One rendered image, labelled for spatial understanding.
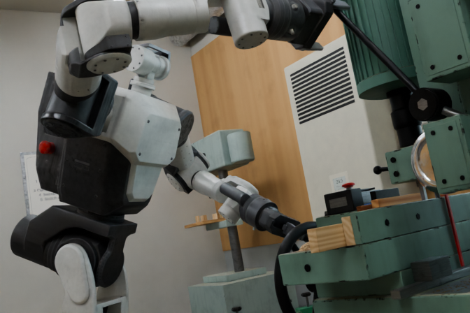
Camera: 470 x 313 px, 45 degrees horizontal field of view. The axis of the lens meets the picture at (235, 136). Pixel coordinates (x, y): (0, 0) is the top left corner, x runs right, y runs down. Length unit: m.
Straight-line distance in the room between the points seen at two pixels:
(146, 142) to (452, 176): 0.69
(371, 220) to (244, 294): 2.32
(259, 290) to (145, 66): 2.17
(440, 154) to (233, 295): 2.39
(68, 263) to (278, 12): 0.77
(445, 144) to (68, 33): 0.66
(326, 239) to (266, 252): 2.95
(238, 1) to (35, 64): 3.17
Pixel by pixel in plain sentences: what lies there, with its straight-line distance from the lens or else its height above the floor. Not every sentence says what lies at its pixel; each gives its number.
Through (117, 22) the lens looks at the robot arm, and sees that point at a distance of 0.98.
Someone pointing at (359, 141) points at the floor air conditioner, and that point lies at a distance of 2.75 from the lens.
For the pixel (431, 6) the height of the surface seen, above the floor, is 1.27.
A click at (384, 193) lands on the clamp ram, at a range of 1.32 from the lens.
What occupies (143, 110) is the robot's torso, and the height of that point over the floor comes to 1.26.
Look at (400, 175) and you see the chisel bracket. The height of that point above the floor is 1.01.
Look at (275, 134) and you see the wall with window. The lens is 3.70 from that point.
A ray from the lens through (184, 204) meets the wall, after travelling 4.27.
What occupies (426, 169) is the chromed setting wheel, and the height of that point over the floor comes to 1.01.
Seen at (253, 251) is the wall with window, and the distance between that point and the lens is 4.07.
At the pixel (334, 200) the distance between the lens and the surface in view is 1.33.
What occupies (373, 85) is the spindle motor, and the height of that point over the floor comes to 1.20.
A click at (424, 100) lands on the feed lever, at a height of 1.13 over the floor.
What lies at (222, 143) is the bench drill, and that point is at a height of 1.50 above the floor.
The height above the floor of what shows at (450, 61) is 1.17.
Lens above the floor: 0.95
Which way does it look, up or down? 10 degrees up
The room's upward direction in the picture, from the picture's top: 10 degrees counter-clockwise
